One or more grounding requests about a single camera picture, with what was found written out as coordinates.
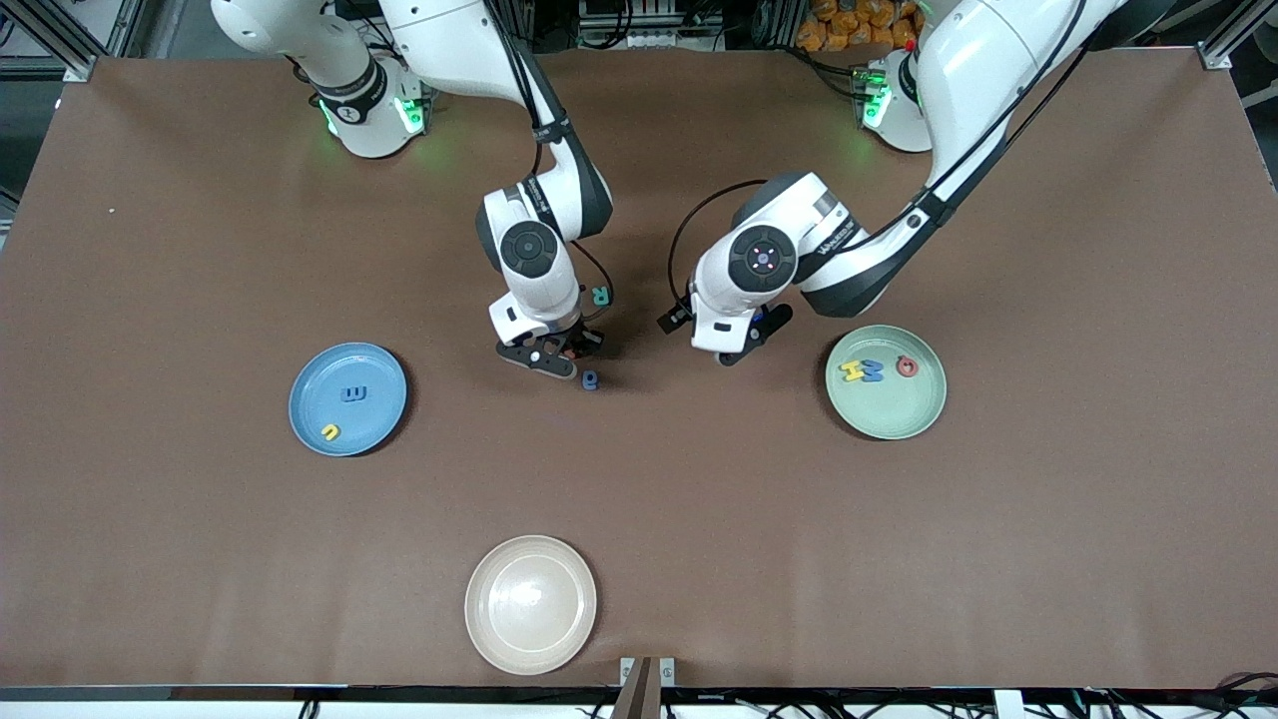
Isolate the green plate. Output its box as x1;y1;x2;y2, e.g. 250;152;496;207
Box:
825;325;948;441

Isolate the blue plate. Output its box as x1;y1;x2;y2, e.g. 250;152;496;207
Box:
288;343;409;458

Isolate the grey base connector box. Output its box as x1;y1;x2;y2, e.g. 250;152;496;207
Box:
394;68;436;137
852;62;893;129

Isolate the beige plate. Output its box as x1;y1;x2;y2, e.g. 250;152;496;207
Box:
464;535;598;676

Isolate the pile of orange packets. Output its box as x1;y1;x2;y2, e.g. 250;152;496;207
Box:
796;0;922;53

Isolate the grey power strip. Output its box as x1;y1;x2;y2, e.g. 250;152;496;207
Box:
577;0;722;51

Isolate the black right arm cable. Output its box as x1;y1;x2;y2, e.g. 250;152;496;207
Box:
479;0;616;331

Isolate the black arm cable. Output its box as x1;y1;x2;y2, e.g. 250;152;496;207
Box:
479;0;616;331
667;0;1089;311

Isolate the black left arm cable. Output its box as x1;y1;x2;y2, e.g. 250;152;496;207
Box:
667;0;1089;311

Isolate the small metal bracket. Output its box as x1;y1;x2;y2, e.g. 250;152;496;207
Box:
619;656;677;690

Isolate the aluminium frame post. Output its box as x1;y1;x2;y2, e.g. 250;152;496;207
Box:
0;0;136;83
1198;0;1278;71

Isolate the black cable bundle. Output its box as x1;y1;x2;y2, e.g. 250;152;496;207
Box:
1178;671;1278;719

